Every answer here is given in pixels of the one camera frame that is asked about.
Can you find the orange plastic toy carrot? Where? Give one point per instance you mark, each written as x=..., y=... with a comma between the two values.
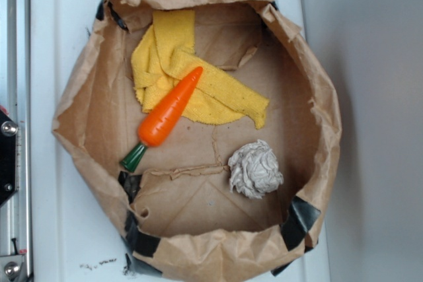
x=159, y=123

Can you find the crumpled white paper ball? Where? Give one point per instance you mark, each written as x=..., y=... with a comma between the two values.
x=254, y=170

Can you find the yellow microfiber cloth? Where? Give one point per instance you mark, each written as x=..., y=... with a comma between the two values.
x=166, y=54

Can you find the brown paper bag tray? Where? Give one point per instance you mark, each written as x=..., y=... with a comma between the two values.
x=176, y=213

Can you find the white plastic board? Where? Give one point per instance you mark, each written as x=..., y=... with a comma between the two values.
x=73, y=239

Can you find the metal rail with bracket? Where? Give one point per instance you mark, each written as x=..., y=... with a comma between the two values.
x=16, y=220

